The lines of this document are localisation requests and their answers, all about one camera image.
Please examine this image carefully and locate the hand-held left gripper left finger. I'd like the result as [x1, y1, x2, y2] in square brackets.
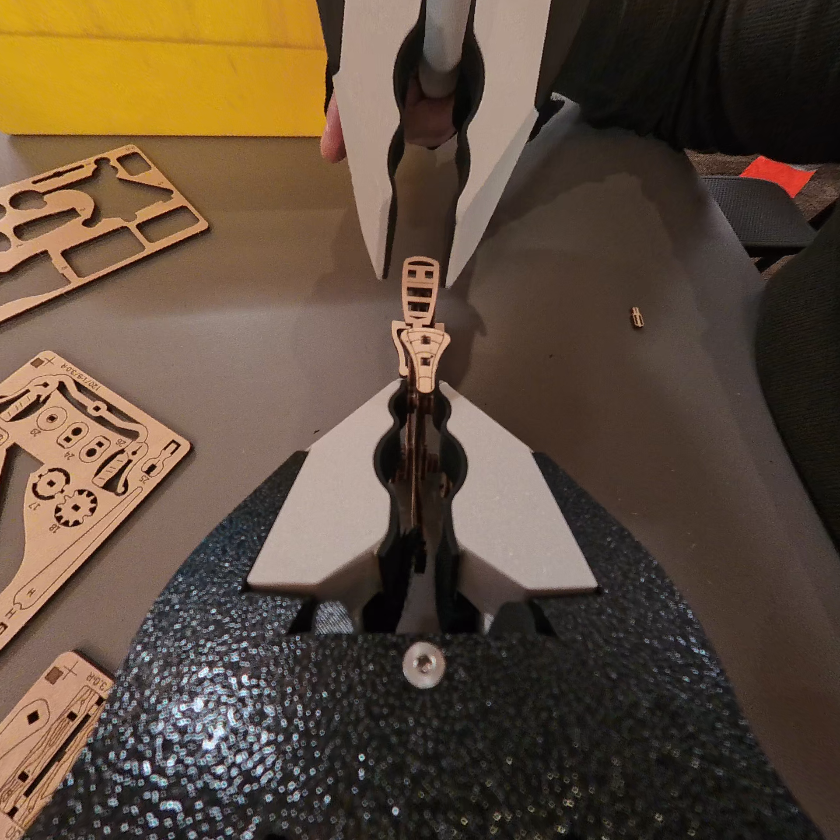
[248, 382, 403, 634]

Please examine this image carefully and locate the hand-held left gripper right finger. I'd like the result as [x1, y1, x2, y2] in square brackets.
[438, 382, 599, 634]

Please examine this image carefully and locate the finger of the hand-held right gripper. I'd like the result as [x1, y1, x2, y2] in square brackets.
[446, 0, 553, 287]
[318, 0, 427, 283]

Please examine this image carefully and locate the wooden model assembly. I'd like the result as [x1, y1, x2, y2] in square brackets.
[387, 256, 454, 572]

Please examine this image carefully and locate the wooden sheet with gear parts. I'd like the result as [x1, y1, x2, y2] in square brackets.
[0, 354, 193, 652]

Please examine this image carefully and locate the wooden sheet with curved parts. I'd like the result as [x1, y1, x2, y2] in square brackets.
[0, 650, 118, 833]

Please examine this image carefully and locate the person's right hand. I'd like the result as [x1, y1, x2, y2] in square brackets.
[320, 85, 458, 165]

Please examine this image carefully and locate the yellow plastic bin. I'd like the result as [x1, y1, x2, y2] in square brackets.
[0, 0, 329, 137]

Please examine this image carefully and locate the red cloth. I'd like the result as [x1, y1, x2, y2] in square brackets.
[740, 155, 816, 199]

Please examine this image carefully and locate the mostly empty wooden sheet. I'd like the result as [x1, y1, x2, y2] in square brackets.
[0, 144, 210, 324]

